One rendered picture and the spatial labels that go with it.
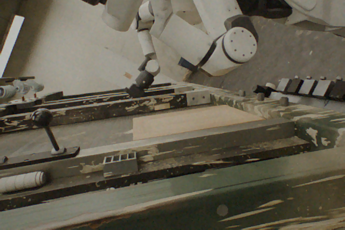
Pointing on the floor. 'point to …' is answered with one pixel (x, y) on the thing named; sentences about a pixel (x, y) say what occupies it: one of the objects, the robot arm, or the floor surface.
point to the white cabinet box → (121, 69)
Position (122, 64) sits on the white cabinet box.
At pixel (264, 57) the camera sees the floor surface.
